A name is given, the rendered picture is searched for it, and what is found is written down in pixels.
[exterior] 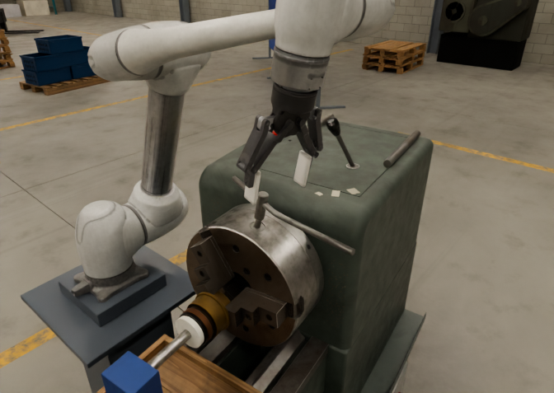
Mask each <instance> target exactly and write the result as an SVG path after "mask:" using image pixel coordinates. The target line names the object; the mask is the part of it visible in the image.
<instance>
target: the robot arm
mask: <svg viewBox="0 0 554 393"><path fill-rule="evenodd" d="M394 12H395V0H276V4H275V9H272V10H267V11H262V12H253V13H247V14H242V15H237V16H228V17H223V18H218V19H213V20H207V21H198V22H194V23H187V22H184V21H154V22H149V23H146V24H142V25H137V26H130V27H127V28H124V29H121V30H116V31H112V32H110V33H108V34H105V35H102V36H100V37H98V38H97V39H96V40H95V41H94V42H93V43H92V45H91V46H90V48H89V50H88V53H87V56H88V62H89V65H90V67H91V69H92V71H93V72H94V73H95V74H96V75H97V76H99V77H101V78H103V79H106V80H108V81H111V82H119V81H142V80H145V82H146V83H147V85H148V105H147V116H146V128H145V139H144V150H143V171H142V179H141V180H140V181H139V182H138V183H137V184H136V185H135V186H134V190H133V192H132V194H131V195H130V197H129V199H128V203H126V204H124V205H122V206H121V205H120V204H118V203H116V202H113V201H110V200H99V201H96V202H92V203H90V204H88V205H87V206H85V207H84V208H83V209H82V210H81V212H80V213H79V214H78V216H77V221H76V226H75V239H76V245H77V252H78V255H79V258H80V260H81V263H82V267H83V269H84V272H81V273H79V274H76V275H75V276H74V277H73V279H74V282H75V283H78V285H76V286H75V287H74V288H72V290H71V291H72V293H73V295H74V296H75V297H78V296H81V295H82V294H85V293H88V292H91V293H92V294H93V295H94V296H95V297H96V298H97V300H98V302H107V301H108V300H109V299H110V298H111V297H113V296H114V295H115V294H117V293H118V292H121V291H122V290H124V289H126V288H127V287H129V286H130V285H132V284H134V283H136V282H138V281H139V280H141V279H144V278H146V277H148V276H149V272H148V270H146V269H143V268H141V267H139V266H138V265H136V264H135V263H134V259H133V255H135V253H136V252H137V251H138V250H139V249H140V248H141V247H142V246H143V245H145V244H148V243H149V242H152V241H155V240H156V239H158V238H159V237H161V236H164V235H165V234H167V233H168V232H170V231H172V230H173V229H175V228H176V227H178V226H179V225H180V224H181V222H182V221H183V220H184V218H185V216H186V214H187V213H188V201H187V198H186V196H185V194H184V193H183V192H182V191H181V190H180V189H178V187H177V186H176V185H175V184H174V183H173V178H174V171H175V165H176V154H177V148H178V141H179V135H180V128H181V117H182V111H183V105H184V98H185V94H186V93H187V92H188V90H189V89H190V88H191V86H192V84H193V82H194V80H195V79H196V77H197V75H198V73H199V72H200V69H202V68H203V67H204V66H205V65H206V64H207V62H208V61H209V59H210V55H211V52H213V51H217V50H221V49H228V48H232V47H237V46H240V45H245V44H252V43H256V42H260V41H264V40H272V39H275V47H274V55H273V61H272V67H271V72H270V77H271V79H272V80H273V81H274V84H273V89H272V94H271V104H272V107H273V109H272V111H271V113H270V116H265V117H263V116H262V115H257V116H256V118H255V123H254V128H253V130H252V131H251V134H250V136H249V138H248V139H247V142H246V145H245V147H244V148H243V150H242V153H241V155H240V157H239V159H238V161H237V164H236V165H237V167H238V168H239V169H241V170H242V171H243V172H245V176H244V185H245V186H246V187H245V194H244V198H246V199H247V200H248V201H249V202H250V203H252V204H253V205H254V204H256V201H257V195H258V189H259V184H260V179H261V172H260V171H258V170H259V169H260V168H261V166H262V164H263V163H264V161H265V160H266V158H267V157H268V156H269V155H270V153H271V152H272V150H273V149H274V147H275V146H276V144H277V143H281V141H282V140H283V139H284V138H287V137H288V136H290V135H297V137H298V141H299V142H300V144H301V146H302V148H303V150H301V151H299V155H298V162H297V166H296V171H295V175H294V178H293V180H294V181H295V182H297V183H298V184H299V185H301V186H302V187H305V186H306V182H307V178H308V172H309V169H310V167H311V164H312V159H313V158H314V157H315V158H317V157H318V155H319V153H318V152H317V151H319V152H320V151H321V150H322V149H323V143H322V127H321V117H322V110H321V109H320V108H318V107H316V106H315V101H316V98H317V90H319V89H321V88H322V86H323V84H324V80H325V76H326V70H327V66H328V63H329V61H330V55H331V50H332V47H333V45H334V44H337V43H338V42H339V41H351V40H357V39H359V38H363V37H366V36H370V35H373V34H376V33H378V32H379V31H380V30H381V29H382V28H384V27H385V26H386V25H387V24H388V22H389V21H390V20H391V19H392V16H393V14H394ZM306 121H308V128H307V126H306ZM273 130H274V131H275V132H276V133H277V134H278V135H277V136H275V135H274V134H272V132H273ZM308 133H309V135H308ZM304 151H305V152H304ZM253 163H254V165H253Z"/></svg>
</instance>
